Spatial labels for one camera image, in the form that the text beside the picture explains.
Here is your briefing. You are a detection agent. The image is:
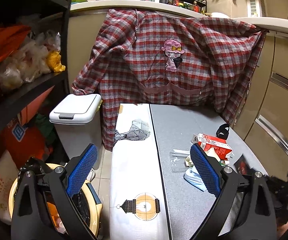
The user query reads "blue white face mask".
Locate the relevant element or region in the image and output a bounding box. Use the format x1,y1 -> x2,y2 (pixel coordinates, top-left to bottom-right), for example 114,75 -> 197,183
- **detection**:
184,166 -> 206,192

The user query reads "red white milk carton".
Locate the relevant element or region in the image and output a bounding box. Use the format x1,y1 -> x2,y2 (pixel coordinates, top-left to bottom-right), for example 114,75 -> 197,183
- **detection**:
191,133 -> 233,160

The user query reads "black wrapper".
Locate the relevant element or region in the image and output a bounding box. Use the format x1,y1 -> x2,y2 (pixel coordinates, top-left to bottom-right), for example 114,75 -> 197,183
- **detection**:
234,154 -> 252,175

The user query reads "clear plastic wrapper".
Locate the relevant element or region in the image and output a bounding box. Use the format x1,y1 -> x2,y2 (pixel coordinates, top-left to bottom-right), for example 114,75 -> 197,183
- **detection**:
170,149 -> 193,167

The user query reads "black binder clip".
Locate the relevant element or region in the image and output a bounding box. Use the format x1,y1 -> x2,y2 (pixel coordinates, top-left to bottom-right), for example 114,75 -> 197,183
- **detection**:
216,124 -> 230,140

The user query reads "black trash bag liner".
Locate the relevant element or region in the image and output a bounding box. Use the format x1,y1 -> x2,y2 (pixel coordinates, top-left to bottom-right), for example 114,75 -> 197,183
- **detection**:
11,158 -> 96,239

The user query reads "round yellow trash basket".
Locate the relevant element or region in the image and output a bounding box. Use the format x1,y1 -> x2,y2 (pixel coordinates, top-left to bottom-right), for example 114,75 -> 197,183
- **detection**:
8,162 -> 105,238

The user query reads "white pedal trash bin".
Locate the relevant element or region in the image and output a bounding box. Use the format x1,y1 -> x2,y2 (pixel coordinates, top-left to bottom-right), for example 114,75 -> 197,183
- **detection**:
49,94 -> 103,170

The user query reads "person's hand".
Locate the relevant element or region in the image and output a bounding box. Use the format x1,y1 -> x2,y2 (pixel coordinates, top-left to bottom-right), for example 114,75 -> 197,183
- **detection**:
277,222 -> 288,235

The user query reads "orange bag with blue logo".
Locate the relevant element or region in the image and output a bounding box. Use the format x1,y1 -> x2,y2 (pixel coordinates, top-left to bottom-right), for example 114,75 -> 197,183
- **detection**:
0,88 -> 53,168

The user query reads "black white patterned cloth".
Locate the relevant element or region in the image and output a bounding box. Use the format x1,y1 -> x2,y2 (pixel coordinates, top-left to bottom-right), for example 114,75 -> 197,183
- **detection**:
114,120 -> 150,144

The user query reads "white rice sack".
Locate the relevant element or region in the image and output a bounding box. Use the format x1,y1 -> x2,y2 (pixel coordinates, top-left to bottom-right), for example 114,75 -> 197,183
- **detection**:
0,150 -> 18,225

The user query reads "yellow plastic bag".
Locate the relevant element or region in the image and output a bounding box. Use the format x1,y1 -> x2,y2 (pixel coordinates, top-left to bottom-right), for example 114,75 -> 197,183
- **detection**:
46,50 -> 66,73

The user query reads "clear plastic bags bundle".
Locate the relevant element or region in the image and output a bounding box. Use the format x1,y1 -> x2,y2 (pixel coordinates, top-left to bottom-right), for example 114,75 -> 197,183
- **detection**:
0,30 -> 61,90

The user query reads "red plaid apron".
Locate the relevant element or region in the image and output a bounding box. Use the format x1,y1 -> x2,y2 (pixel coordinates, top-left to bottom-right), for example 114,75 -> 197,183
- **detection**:
72,9 -> 266,150

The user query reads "red bag on shelf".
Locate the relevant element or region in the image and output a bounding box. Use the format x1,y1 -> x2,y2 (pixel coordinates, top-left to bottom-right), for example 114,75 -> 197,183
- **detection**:
0,25 -> 31,63

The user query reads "black metal shelf rack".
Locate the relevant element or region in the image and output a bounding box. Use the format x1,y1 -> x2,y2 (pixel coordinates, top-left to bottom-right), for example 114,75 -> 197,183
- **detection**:
0,0 -> 72,132

